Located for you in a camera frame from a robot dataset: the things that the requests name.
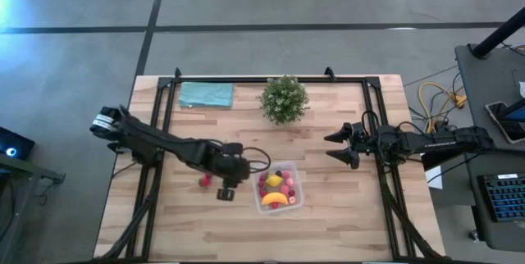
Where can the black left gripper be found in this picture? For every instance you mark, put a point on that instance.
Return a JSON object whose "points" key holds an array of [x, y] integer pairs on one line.
{"points": [[231, 169]]}

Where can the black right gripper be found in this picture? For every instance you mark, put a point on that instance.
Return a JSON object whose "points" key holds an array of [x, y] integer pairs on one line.
{"points": [[371, 145]]}

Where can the large red strawberry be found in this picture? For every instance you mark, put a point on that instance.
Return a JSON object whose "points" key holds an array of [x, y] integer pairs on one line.
{"points": [[204, 182]]}

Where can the clear plastic tupperware container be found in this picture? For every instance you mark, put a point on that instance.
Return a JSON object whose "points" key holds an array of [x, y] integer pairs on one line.
{"points": [[257, 199]]}

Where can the yellow banana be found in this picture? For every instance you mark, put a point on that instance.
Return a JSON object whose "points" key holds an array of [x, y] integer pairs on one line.
{"points": [[275, 198]]}

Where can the yellow lemon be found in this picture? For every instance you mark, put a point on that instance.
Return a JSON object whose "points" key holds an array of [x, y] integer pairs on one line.
{"points": [[274, 180]]}

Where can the dark purple fruit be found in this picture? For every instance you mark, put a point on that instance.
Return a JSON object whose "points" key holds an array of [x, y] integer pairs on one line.
{"points": [[279, 172]]}

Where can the small pink fruit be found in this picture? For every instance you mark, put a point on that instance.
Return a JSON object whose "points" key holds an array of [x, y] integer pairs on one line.
{"points": [[292, 200], [284, 189]]}

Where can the small pinkish red fruit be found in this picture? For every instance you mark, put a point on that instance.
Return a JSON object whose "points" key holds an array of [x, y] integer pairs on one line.
{"points": [[286, 175]]}

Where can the dark red cherry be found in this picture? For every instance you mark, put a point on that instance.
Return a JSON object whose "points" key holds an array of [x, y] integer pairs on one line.
{"points": [[291, 192]]}

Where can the small green potted plant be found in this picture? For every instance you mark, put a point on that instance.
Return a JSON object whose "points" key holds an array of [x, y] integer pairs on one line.
{"points": [[284, 100]]}

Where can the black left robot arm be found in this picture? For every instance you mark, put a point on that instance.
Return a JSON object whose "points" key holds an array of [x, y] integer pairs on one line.
{"points": [[164, 141]]}

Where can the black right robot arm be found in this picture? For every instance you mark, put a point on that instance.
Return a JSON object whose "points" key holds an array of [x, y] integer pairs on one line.
{"points": [[435, 143]]}

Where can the white paper sheet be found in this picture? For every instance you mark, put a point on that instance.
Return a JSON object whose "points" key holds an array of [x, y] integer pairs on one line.
{"points": [[435, 178]]}

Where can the black diagonal desk beam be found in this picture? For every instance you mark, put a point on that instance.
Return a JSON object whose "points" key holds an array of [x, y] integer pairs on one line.
{"points": [[441, 159]]}

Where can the teal folded cloth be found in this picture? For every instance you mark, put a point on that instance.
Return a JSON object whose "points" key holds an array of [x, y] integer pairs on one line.
{"points": [[205, 94]]}

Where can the dark grey desk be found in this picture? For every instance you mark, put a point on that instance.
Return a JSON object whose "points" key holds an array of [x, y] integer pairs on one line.
{"points": [[492, 235], [484, 83]]}

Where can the small grey caster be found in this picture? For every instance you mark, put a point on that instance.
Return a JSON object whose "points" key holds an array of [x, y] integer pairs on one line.
{"points": [[474, 235]]}

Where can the black smartphone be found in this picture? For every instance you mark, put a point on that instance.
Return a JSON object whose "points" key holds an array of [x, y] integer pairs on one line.
{"points": [[502, 120]]}

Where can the backlit black keyboard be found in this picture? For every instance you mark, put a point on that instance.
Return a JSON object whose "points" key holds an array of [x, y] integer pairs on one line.
{"points": [[506, 198]]}

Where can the black pole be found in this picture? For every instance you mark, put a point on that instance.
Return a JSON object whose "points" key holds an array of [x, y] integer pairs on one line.
{"points": [[496, 36]]}

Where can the grey metal stand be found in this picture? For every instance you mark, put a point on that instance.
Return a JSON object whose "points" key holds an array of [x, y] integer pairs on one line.
{"points": [[24, 165]]}

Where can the black device with blue light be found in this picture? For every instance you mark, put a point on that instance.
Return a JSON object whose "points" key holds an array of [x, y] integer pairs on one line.
{"points": [[20, 143]]}

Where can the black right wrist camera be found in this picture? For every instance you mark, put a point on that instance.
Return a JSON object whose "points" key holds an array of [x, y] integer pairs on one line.
{"points": [[359, 131]]}

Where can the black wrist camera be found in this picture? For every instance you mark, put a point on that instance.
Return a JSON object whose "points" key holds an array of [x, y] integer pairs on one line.
{"points": [[233, 149], [359, 131]]}

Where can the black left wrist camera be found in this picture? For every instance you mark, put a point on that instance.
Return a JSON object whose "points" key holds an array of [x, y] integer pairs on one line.
{"points": [[233, 149]]}

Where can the black metal table frame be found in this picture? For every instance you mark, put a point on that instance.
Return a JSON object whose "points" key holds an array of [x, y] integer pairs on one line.
{"points": [[246, 79]]}

